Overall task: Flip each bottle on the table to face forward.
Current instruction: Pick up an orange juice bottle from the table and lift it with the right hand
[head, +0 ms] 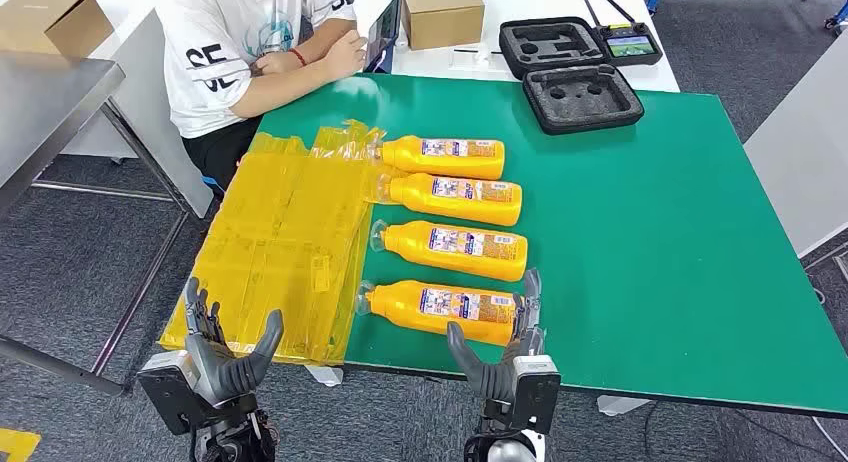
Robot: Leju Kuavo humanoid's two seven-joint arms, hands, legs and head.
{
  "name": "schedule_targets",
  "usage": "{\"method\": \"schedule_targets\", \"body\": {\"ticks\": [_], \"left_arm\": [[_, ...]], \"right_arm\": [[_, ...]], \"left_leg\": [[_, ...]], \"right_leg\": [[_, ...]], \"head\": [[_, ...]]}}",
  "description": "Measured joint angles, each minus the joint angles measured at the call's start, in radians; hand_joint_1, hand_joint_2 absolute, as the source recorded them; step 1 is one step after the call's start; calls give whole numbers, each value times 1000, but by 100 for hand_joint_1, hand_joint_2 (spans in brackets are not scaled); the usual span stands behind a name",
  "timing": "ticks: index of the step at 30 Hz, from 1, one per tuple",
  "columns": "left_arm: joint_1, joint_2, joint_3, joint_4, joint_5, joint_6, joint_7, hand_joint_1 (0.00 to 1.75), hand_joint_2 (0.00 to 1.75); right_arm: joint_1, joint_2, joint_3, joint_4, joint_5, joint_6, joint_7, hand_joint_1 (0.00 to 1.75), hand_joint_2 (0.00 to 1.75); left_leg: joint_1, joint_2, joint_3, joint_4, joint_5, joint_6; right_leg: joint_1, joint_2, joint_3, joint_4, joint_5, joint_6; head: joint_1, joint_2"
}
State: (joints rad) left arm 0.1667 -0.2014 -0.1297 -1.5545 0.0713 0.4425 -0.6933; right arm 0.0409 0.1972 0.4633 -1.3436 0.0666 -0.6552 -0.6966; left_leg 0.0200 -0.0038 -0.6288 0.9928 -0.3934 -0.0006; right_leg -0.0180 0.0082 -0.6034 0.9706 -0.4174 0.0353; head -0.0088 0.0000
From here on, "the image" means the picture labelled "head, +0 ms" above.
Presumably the clear plastic stand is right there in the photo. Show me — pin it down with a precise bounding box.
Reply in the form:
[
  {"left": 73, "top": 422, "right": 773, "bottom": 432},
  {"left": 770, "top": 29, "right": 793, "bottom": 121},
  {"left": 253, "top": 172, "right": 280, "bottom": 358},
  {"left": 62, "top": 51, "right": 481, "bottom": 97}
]
[{"left": 449, "top": 44, "right": 506, "bottom": 73}]

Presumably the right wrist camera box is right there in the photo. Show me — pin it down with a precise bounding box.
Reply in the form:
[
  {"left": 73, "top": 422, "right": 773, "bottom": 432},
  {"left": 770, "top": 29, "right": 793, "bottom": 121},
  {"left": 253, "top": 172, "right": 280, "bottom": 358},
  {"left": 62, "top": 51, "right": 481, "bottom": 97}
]
[{"left": 510, "top": 354, "right": 562, "bottom": 437}]

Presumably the yellow plastic sheet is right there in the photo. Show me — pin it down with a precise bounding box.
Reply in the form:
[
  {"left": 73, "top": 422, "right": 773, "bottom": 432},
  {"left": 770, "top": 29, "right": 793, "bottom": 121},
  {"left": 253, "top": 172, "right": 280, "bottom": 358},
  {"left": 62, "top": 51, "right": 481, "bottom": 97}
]
[{"left": 157, "top": 119, "right": 389, "bottom": 368}]

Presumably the person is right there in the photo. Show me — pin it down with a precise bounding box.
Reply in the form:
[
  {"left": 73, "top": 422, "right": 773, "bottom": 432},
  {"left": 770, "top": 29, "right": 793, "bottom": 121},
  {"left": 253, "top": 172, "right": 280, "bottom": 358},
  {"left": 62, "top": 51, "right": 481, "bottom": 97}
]
[{"left": 158, "top": 0, "right": 369, "bottom": 199}]

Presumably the steel table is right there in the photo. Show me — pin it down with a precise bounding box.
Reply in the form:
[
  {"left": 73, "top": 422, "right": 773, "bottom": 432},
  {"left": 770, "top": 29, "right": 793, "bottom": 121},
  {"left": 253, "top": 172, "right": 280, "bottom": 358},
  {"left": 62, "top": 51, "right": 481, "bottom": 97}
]
[{"left": 0, "top": 48, "right": 193, "bottom": 397}]

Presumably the black foam-lined case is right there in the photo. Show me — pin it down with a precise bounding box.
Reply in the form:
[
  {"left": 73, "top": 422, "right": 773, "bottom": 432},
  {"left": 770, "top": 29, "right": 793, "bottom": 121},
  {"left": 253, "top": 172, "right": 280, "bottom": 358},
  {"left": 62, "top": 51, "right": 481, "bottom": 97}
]
[{"left": 498, "top": 16, "right": 646, "bottom": 137}]

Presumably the orange detergent bottle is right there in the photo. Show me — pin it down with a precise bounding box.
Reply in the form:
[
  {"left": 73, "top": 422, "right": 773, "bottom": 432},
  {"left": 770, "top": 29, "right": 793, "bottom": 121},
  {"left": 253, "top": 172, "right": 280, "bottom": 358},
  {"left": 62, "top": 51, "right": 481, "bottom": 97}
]
[
  {"left": 370, "top": 135, "right": 506, "bottom": 181},
  {"left": 354, "top": 279, "right": 525, "bottom": 348},
  {"left": 369, "top": 219, "right": 529, "bottom": 283},
  {"left": 374, "top": 172, "right": 523, "bottom": 228}
]

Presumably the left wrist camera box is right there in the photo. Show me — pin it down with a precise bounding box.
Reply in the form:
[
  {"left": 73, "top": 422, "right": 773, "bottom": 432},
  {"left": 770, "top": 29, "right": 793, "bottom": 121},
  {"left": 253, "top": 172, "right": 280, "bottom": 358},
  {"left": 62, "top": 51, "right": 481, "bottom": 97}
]
[{"left": 137, "top": 350, "right": 203, "bottom": 437}]

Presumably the dark tablet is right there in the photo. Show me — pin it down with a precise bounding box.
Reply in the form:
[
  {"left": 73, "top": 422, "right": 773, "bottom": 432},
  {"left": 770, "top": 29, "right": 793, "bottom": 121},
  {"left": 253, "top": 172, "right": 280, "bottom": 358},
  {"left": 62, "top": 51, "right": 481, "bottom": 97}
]
[{"left": 362, "top": 0, "right": 403, "bottom": 75}]

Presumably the grey floor cable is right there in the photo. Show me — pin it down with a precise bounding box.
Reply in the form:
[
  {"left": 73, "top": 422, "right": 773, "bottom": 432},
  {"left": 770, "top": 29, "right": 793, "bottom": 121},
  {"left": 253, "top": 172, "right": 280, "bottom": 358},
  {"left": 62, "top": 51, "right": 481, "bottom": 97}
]
[{"left": 813, "top": 417, "right": 848, "bottom": 459}]

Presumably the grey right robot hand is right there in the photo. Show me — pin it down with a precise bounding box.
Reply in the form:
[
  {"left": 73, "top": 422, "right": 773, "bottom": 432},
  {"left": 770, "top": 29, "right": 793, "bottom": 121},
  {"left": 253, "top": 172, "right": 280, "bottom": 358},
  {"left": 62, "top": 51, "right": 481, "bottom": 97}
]
[{"left": 446, "top": 268, "right": 549, "bottom": 403}]

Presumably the person's left hand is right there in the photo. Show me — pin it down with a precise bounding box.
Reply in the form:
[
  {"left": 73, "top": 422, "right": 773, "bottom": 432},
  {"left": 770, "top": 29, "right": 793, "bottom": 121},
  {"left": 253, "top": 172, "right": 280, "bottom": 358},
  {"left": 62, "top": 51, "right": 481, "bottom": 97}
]
[{"left": 251, "top": 50, "right": 296, "bottom": 76}]

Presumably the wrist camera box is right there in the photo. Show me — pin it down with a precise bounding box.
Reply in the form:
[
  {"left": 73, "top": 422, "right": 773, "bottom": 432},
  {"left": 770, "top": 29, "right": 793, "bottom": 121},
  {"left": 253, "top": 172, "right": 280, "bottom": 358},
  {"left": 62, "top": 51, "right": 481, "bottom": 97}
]
[
  {"left": 510, "top": 354, "right": 562, "bottom": 437},
  {"left": 137, "top": 350, "right": 203, "bottom": 437}
]

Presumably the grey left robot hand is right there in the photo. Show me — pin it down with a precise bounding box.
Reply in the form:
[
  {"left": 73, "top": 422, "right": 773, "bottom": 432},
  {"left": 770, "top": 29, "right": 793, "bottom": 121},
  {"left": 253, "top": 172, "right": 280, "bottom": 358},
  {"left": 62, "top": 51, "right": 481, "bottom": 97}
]
[{"left": 183, "top": 276, "right": 285, "bottom": 407}]

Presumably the black remote controller with screen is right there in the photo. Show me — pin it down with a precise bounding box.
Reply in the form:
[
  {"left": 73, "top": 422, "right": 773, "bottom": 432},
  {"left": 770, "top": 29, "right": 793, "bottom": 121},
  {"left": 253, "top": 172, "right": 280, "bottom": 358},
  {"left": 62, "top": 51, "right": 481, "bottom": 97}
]
[{"left": 582, "top": 0, "right": 664, "bottom": 67}]

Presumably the person's right hand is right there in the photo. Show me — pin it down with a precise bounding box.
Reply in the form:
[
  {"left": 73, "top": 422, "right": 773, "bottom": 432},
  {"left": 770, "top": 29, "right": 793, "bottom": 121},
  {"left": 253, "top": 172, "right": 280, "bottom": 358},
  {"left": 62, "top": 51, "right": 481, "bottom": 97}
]
[{"left": 322, "top": 29, "right": 369, "bottom": 81}]

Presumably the cardboard box with yellow label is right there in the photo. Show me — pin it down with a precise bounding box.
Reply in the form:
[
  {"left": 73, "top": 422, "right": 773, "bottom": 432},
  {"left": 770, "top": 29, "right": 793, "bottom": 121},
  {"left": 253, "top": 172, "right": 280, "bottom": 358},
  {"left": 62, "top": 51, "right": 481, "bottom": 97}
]
[{"left": 398, "top": 0, "right": 486, "bottom": 52}]

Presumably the plain cardboard box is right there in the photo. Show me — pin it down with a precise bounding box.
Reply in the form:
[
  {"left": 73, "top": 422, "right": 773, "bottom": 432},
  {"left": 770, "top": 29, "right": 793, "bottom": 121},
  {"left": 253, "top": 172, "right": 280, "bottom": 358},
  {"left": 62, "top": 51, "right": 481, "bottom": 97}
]
[{"left": 0, "top": 0, "right": 115, "bottom": 59}]

